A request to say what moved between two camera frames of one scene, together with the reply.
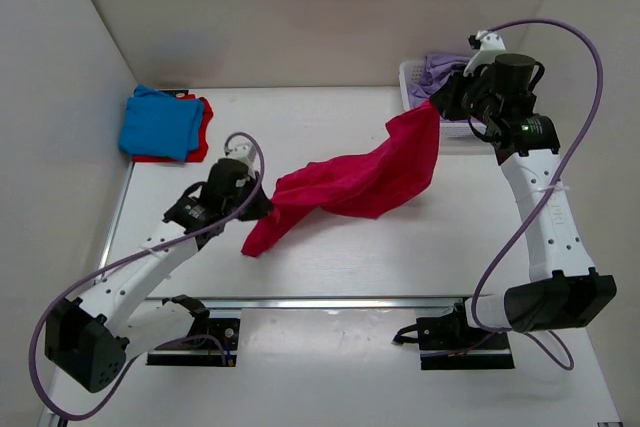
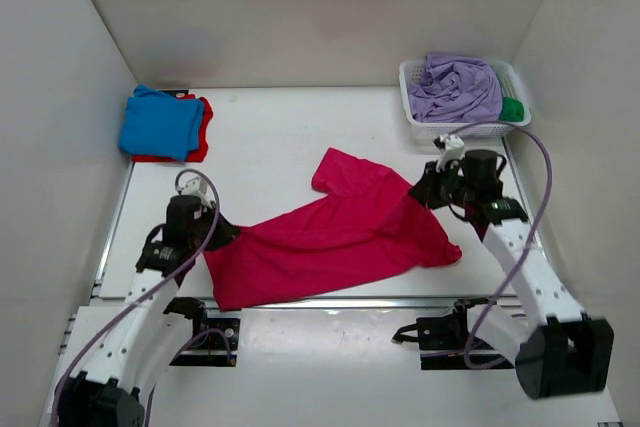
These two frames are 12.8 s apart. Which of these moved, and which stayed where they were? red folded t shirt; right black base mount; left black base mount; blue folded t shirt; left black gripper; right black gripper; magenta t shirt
Moved: left black gripper; magenta t shirt; right black gripper
Stayed: blue folded t shirt; red folded t shirt; right black base mount; left black base mount
